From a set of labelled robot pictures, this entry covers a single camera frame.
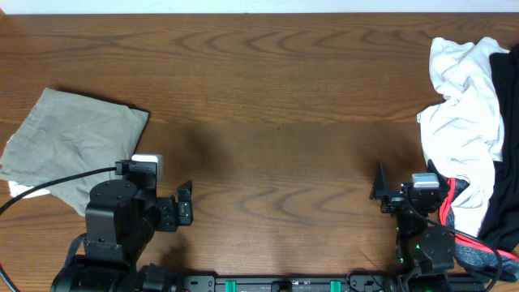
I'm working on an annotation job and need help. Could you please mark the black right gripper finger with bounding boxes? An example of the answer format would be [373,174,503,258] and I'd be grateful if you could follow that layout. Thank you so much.
[369,162,390,200]
[427,159,450,191]

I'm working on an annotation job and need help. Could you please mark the khaki green shorts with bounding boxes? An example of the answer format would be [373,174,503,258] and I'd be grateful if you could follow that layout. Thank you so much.
[0,87,150,217]

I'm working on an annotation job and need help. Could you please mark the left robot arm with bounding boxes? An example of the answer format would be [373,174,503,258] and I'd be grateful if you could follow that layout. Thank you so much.
[51,160,194,292]

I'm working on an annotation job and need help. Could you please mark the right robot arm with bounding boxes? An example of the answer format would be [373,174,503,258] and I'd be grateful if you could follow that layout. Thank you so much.
[369,161,455,291]

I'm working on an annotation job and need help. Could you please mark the crumpled white shirt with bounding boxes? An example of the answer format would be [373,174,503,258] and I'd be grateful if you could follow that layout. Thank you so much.
[417,37,504,236]

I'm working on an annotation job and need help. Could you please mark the black garment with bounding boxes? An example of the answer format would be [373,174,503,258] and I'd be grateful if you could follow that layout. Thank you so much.
[479,45,518,251]

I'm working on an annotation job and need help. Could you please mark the red and navy garment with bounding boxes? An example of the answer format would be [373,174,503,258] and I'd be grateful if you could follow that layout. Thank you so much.
[439,178,518,282]

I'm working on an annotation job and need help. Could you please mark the folded white cloth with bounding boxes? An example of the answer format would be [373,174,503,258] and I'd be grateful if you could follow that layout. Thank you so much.
[8,181,49,199]

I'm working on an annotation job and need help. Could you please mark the black mounting rail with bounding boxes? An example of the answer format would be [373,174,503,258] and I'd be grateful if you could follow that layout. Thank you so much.
[182,273,486,292]

